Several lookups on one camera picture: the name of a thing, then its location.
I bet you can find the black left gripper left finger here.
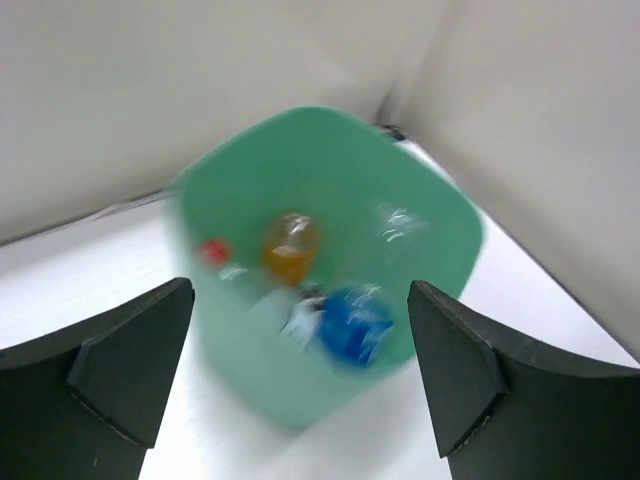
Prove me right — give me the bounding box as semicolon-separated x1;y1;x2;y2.
1;278;195;479

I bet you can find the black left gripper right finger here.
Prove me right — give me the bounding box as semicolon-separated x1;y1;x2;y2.
408;281;639;479

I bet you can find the blue label clear bottle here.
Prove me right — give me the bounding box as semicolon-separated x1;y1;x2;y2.
281;283;394;368

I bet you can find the red label water bottle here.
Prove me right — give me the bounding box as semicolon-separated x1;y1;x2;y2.
199;238;295;330

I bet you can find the black cap clear bottle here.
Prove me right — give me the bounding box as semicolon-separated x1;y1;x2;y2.
368;203;430;252

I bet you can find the orange juice bottle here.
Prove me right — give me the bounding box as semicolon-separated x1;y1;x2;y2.
261;212;320;287

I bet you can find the green plastic bin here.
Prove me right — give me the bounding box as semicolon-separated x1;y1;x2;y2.
169;106;484;430

